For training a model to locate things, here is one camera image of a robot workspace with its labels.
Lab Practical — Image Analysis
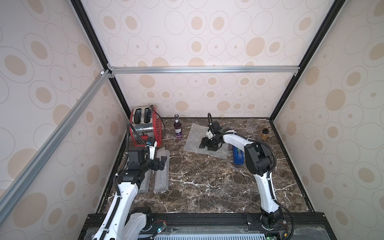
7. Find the stack of bubble wrap sheets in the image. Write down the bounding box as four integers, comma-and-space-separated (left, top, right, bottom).
184, 123, 229, 160

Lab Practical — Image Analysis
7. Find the bubble wrap sheet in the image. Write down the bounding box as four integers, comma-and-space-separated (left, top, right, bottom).
139, 170, 152, 194
154, 148, 170, 194

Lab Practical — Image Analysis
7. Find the blue tape dispenser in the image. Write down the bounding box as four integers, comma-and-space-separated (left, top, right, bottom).
233, 146, 245, 165

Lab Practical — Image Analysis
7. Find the purple bottle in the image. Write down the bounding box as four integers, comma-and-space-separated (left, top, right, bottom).
174, 114, 183, 140

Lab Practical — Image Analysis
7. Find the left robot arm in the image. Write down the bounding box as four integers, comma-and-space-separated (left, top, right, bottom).
93, 147, 170, 240

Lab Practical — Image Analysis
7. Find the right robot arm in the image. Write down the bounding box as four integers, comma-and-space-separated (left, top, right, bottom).
199, 118, 283, 230

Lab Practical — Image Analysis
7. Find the red and chrome toaster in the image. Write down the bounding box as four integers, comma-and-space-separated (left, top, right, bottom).
130, 105, 163, 147

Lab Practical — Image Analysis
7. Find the clear drinking glass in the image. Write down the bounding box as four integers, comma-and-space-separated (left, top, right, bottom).
246, 119, 260, 134

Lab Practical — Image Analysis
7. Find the brown spice jar black lid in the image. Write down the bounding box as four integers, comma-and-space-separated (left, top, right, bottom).
259, 128, 270, 142

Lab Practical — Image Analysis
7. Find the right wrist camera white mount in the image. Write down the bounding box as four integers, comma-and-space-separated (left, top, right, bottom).
206, 129, 214, 139

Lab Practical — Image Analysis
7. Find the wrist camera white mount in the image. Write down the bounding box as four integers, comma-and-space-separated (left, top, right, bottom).
206, 129, 214, 139
147, 139, 157, 160

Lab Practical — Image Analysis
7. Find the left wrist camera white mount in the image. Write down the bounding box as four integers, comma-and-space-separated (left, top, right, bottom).
147, 139, 157, 160

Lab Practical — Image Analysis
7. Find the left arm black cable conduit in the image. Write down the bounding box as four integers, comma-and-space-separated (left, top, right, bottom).
100, 131, 149, 240

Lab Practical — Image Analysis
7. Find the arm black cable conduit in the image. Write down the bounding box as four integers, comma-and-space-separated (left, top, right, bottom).
100, 131, 149, 240
206, 112, 295, 240

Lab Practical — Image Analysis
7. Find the black toaster power cord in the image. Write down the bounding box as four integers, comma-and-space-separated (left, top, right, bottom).
149, 104, 167, 140

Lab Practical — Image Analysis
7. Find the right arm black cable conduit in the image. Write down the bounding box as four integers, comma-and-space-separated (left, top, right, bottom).
206, 112, 295, 240

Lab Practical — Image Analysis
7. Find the horizontal aluminium frame bar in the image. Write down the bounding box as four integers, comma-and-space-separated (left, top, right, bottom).
111, 66, 300, 75

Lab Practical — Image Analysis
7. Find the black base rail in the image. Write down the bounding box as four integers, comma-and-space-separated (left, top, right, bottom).
139, 212, 336, 240

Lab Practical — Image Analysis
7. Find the diagonal aluminium frame bar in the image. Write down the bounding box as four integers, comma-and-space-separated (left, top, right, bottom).
1, 70, 111, 225

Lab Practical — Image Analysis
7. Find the black left frame post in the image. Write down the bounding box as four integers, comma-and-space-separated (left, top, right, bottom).
70, 0, 131, 118

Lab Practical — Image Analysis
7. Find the black frame post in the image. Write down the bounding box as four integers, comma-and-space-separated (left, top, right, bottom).
70, 0, 131, 118
269, 0, 347, 122

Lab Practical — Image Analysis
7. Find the black right frame post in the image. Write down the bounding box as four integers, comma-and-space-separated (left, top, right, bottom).
269, 0, 347, 122

